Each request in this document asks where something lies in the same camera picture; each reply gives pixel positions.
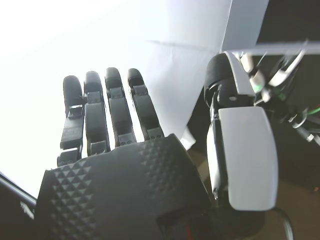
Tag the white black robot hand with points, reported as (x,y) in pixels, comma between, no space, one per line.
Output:
(112,195)

